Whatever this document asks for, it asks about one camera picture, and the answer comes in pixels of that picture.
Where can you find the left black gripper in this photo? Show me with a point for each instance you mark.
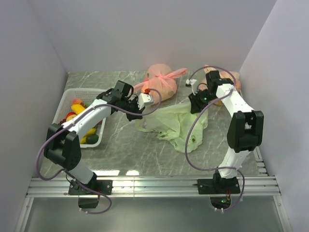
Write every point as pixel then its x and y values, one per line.
pixel 133 116

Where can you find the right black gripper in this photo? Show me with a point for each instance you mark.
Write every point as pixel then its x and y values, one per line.
pixel 196 106

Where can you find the green avocado-print plastic bag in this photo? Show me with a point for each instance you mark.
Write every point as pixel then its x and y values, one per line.
pixel 173 123

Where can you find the yellow fake banana bunch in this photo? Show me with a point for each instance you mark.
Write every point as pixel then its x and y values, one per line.
pixel 90 132

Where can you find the yellow fake mango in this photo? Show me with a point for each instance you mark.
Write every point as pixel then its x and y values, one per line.
pixel 77 108

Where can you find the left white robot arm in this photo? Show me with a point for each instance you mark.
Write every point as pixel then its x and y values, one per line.
pixel 62 146

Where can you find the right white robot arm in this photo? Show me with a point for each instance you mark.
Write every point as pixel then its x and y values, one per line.
pixel 245 131

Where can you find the orange tied plastic bag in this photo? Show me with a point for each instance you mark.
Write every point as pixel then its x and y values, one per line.
pixel 224 74

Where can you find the pink tied plastic bag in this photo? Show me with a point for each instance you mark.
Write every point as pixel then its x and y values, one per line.
pixel 162 78

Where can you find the fake peach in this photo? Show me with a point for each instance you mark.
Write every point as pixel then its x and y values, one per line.
pixel 76 101

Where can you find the green fake avocado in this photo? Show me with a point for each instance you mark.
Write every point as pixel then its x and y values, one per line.
pixel 92 139

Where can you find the red orange fake mango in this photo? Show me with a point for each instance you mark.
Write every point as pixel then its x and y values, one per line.
pixel 70 116

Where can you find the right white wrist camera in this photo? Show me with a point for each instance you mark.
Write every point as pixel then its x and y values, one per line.
pixel 192 83

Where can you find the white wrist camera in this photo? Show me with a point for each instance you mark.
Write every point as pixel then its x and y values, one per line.
pixel 145 99
pixel 192 83

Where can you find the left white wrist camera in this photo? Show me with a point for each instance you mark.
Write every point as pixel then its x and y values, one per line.
pixel 145 99

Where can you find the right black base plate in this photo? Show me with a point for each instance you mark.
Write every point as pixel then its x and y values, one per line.
pixel 207 187

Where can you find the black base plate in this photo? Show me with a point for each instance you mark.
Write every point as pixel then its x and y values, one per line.
pixel 103 186
pixel 207 187

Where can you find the aluminium mounting rail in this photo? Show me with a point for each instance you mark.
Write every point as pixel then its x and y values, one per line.
pixel 158 186

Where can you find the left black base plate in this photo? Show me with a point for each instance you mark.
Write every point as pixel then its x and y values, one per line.
pixel 103 186

